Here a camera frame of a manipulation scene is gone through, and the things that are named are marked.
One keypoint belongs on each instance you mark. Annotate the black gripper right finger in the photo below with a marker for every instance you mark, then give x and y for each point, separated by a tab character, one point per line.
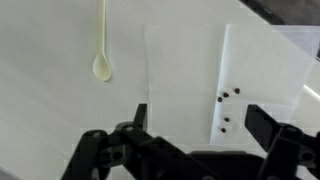
286	150

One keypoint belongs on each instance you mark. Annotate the white plastic spoon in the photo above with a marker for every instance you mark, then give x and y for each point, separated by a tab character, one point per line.
101	66

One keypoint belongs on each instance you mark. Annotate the dark coffee bean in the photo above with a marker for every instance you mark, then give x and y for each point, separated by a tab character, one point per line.
227	119
237	90
223	130
226	94
219	99

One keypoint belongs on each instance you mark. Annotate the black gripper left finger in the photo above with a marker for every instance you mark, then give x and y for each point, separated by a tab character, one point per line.
110	153

